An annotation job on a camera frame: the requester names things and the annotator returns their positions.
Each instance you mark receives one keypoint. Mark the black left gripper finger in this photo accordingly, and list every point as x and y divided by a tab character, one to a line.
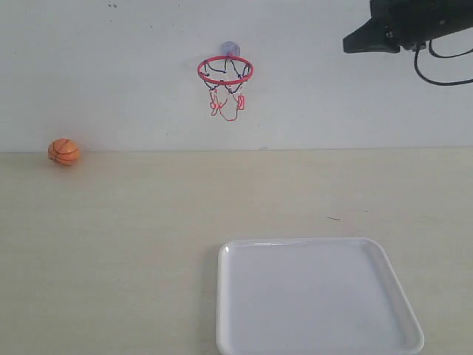
372	37

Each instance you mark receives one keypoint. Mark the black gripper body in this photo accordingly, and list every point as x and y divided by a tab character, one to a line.
409	23

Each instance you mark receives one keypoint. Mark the small orange basketball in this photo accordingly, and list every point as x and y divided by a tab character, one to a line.
64	152

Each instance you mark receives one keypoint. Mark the red mini basketball hoop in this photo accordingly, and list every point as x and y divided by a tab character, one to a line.
224	77

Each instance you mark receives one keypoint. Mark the clear suction cup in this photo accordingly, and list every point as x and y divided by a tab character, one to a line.
230	48

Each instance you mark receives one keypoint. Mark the white plastic tray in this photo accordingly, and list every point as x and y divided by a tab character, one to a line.
332	295

